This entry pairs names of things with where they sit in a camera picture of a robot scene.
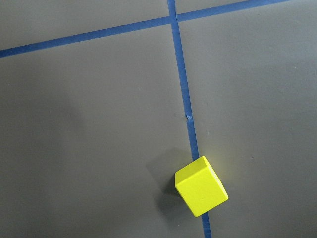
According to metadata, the yellow wooden block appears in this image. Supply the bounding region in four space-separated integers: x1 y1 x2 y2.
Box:
175 156 229 217

